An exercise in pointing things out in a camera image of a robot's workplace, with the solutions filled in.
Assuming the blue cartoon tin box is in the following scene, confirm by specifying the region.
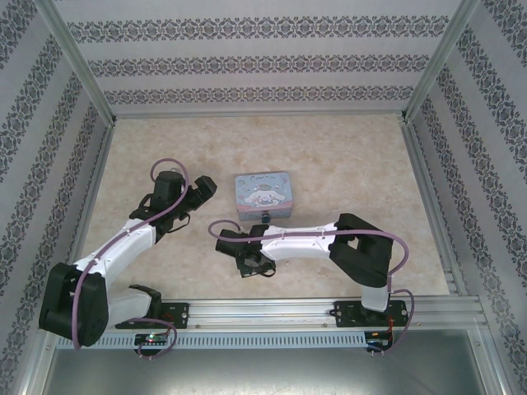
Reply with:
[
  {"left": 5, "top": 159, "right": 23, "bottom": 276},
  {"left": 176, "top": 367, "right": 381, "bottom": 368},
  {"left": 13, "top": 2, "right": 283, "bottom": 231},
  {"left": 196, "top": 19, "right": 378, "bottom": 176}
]
[{"left": 233, "top": 171, "right": 294, "bottom": 223}]

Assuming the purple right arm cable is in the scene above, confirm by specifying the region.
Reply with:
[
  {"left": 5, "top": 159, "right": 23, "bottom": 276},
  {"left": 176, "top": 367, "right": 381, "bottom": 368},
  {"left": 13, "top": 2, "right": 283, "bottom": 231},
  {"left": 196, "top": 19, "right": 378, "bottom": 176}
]
[{"left": 208, "top": 220, "right": 415, "bottom": 355}]

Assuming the grey slotted cable duct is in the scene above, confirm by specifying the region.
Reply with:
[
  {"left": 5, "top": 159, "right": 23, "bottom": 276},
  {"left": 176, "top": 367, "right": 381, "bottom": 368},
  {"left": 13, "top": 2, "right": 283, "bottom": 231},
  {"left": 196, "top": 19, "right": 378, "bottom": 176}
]
[{"left": 55, "top": 332, "right": 367, "bottom": 350}]

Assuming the aluminium side rail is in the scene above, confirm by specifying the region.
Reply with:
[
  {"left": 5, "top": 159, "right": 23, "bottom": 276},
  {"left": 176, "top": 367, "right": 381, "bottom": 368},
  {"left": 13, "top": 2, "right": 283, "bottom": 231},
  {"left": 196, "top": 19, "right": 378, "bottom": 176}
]
[
  {"left": 57, "top": 118, "right": 119, "bottom": 301},
  {"left": 401, "top": 118, "right": 459, "bottom": 295}
]

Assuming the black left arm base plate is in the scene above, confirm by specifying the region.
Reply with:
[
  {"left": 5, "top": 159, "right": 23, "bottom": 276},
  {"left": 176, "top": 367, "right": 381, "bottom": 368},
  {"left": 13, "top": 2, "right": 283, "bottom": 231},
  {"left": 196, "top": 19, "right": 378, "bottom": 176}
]
[{"left": 114, "top": 302, "right": 190, "bottom": 330}]

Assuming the thin black camera cable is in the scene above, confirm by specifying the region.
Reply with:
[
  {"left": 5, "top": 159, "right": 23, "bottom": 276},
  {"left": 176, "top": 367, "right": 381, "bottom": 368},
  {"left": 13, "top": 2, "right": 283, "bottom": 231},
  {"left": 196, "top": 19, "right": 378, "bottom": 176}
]
[
  {"left": 246, "top": 262, "right": 277, "bottom": 280},
  {"left": 162, "top": 212, "right": 192, "bottom": 237}
]

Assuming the thin black left camera cable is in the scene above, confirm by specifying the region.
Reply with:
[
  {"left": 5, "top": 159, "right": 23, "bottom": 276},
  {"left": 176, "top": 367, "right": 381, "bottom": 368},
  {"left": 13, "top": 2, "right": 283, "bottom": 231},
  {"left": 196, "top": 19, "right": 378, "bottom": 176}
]
[{"left": 162, "top": 212, "right": 192, "bottom": 237}]

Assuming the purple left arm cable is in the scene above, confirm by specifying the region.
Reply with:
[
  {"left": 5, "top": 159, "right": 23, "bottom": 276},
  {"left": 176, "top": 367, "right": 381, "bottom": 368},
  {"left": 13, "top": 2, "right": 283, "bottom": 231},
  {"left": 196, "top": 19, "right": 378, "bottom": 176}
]
[{"left": 72, "top": 157, "right": 193, "bottom": 361}]

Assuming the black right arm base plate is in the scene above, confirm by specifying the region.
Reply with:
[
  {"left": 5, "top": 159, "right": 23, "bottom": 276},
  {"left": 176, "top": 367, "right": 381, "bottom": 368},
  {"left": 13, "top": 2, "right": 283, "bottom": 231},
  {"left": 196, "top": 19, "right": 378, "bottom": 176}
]
[{"left": 333, "top": 300, "right": 412, "bottom": 329}]

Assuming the grey metal sheet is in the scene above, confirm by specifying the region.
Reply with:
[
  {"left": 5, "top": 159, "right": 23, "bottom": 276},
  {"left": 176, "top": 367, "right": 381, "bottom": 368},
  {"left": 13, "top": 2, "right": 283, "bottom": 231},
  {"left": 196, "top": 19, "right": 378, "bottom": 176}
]
[{"left": 24, "top": 347, "right": 507, "bottom": 395}]

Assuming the thin black right camera cable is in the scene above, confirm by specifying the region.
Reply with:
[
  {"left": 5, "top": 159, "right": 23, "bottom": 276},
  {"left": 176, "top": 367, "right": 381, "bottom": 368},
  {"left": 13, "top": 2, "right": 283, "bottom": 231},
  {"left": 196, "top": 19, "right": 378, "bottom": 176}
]
[{"left": 246, "top": 262, "right": 277, "bottom": 280}]

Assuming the aluminium frame post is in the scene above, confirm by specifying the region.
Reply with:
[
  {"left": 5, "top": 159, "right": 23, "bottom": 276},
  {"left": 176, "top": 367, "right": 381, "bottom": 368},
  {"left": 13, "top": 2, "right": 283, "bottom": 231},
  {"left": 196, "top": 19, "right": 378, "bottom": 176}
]
[
  {"left": 31, "top": 0, "right": 118, "bottom": 123},
  {"left": 401, "top": 0, "right": 482, "bottom": 123}
]

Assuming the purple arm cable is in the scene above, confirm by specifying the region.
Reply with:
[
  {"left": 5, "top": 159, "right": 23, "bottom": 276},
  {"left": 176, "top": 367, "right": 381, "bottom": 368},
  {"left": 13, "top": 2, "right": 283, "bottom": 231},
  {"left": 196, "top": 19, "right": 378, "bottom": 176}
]
[
  {"left": 72, "top": 157, "right": 193, "bottom": 361},
  {"left": 208, "top": 220, "right": 415, "bottom": 355}
]

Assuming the aluminium mounting rail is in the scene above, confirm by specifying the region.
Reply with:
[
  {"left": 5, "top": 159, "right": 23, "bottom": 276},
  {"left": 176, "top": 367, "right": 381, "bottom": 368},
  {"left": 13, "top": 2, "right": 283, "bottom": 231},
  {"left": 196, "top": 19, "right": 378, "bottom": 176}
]
[{"left": 39, "top": 296, "right": 483, "bottom": 332}]

